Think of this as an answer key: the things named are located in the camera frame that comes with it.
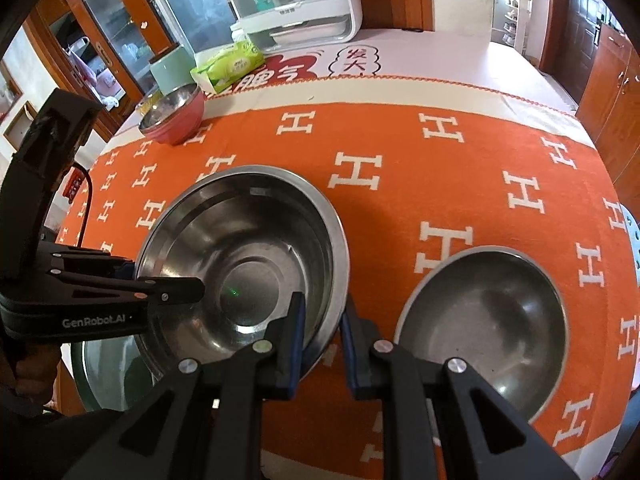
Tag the pink bowl with steel inside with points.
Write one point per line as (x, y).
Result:
(185, 125)

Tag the wooden glass sliding door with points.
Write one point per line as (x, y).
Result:
(125, 25)

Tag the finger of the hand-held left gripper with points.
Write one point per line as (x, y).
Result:
(170, 291)
(100, 264)

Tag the yellow patterned jar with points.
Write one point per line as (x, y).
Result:
(147, 105)

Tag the wooden wall cabinet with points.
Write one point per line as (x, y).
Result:
(615, 110)

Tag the wooden picture frame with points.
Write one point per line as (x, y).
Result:
(10, 85)
(21, 122)

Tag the large steel bowl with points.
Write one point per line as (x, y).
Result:
(240, 240)

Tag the white printed table cover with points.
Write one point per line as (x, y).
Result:
(450, 60)

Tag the red wall ornament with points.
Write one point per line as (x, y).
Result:
(74, 185)

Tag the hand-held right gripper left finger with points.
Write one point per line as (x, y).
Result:
(296, 345)

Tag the orange patterned blanket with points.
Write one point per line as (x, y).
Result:
(400, 200)

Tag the small steel bowl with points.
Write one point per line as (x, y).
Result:
(480, 310)

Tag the person's left hand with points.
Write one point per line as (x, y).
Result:
(32, 372)

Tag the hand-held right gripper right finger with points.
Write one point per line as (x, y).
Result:
(348, 355)

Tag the green plate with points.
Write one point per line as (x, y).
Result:
(100, 370)

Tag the white sterilizer cabinet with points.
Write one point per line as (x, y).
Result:
(350, 10)

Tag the blue plastic stool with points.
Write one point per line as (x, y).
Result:
(634, 240)

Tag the mint green cup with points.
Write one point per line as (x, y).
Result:
(170, 75)

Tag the green wet wipes packet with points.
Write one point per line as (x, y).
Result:
(230, 65)

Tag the dark wooden door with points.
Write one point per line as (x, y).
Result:
(575, 35)

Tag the person's left forearm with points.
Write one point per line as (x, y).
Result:
(40, 442)

